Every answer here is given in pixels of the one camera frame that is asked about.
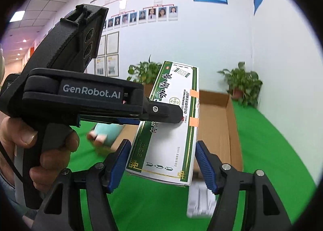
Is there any bushy green potted plant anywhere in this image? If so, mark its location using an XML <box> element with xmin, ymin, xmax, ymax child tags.
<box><xmin>127</xmin><ymin>55</ymin><xmax>163</xmax><ymax>85</ymax></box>

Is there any green and white medicine box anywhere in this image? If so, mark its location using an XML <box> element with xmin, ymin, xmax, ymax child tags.
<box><xmin>125</xmin><ymin>61</ymin><xmax>200</xmax><ymax>187</ymax></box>

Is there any group of framed wall documents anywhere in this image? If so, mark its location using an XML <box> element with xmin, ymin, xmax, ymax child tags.
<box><xmin>86</xmin><ymin>31</ymin><xmax>120</xmax><ymax>76</ymax></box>

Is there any cardboard tray box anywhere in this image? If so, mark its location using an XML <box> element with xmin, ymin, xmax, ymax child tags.
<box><xmin>111</xmin><ymin>90</ymin><xmax>244</xmax><ymax>180</ymax></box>

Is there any ceiling light panel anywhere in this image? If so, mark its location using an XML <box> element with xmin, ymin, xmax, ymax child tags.
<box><xmin>9</xmin><ymin>10</ymin><xmax>26</xmax><ymax>23</ymax></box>

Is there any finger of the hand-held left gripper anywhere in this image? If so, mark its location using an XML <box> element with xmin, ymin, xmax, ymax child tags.
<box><xmin>119</xmin><ymin>96</ymin><xmax>184</xmax><ymax>126</ymax></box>

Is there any wall chart of portrait photos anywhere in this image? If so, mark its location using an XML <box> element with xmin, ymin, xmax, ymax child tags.
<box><xmin>91</xmin><ymin>0</ymin><xmax>178</xmax><ymax>31</ymax></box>

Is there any person's left hand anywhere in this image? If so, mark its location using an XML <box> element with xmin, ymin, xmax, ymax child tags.
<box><xmin>0</xmin><ymin>116</ymin><xmax>80</xmax><ymax>192</ymax></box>

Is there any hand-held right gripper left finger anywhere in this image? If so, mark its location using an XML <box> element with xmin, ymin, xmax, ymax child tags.
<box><xmin>31</xmin><ymin>139</ymin><xmax>132</xmax><ymax>231</ymax></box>

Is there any small green potted plant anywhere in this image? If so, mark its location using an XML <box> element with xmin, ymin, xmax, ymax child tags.
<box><xmin>217</xmin><ymin>62</ymin><xmax>263</xmax><ymax>108</ymax></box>

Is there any white handheld fan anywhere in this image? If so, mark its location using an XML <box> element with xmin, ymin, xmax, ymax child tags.
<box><xmin>186</xmin><ymin>182</ymin><xmax>219</xmax><ymax>218</ymax></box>

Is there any person's dark blue clothing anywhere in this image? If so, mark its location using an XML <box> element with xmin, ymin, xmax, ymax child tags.
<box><xmin>0</xmin><ymin>168</ymin><xmax>17</xmax><ymax>201</ymax></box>

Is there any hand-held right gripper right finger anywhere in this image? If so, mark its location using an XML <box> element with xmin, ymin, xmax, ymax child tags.
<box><xmin>195</xmin><ymin>140</ymin><xmax>293</xmax><ymax>231</ymax></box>

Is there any green tablecloth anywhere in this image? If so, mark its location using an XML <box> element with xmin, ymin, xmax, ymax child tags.
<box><xmin>68</xmin><ymin>100</ymin><xmax>317</xmax><ymax>231</ymax></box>

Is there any black cable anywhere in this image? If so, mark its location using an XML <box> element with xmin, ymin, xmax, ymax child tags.
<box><xmin>0</xmin><ymin>142</ymin><xmax>23</xmax><ymax>180</ymax></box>

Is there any pink pig plush toy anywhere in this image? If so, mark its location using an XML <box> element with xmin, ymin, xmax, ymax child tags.
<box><xmin>86</xmin><ymin>123</ymin><xmax>125</xmax><ymax>154</ymax></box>

